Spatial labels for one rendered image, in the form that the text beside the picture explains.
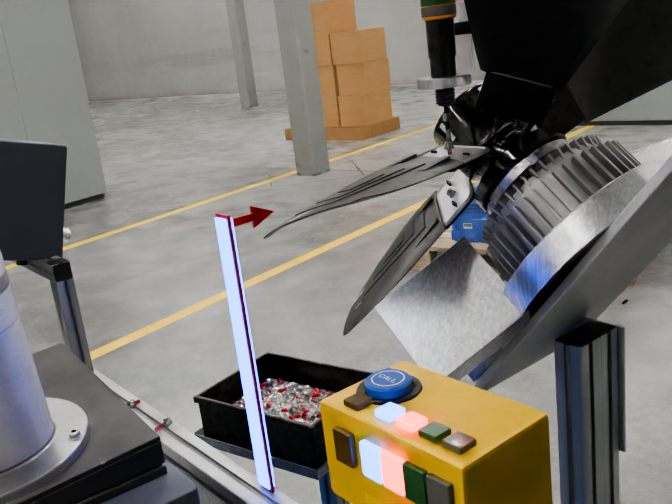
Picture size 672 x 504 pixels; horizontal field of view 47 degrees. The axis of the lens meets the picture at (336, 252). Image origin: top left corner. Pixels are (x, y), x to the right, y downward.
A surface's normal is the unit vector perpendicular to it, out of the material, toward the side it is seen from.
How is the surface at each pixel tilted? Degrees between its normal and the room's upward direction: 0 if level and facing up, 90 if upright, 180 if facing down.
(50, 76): 90
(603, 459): 90
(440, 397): 0
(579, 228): 62
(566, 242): 69
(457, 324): 55
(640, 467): 0
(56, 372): 5
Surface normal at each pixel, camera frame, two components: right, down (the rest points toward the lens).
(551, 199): -0.46, -0.22
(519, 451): 0.63, 0.15
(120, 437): -0.13, -0.92
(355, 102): -0.60, 0.29
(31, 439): 0.90, 0.05
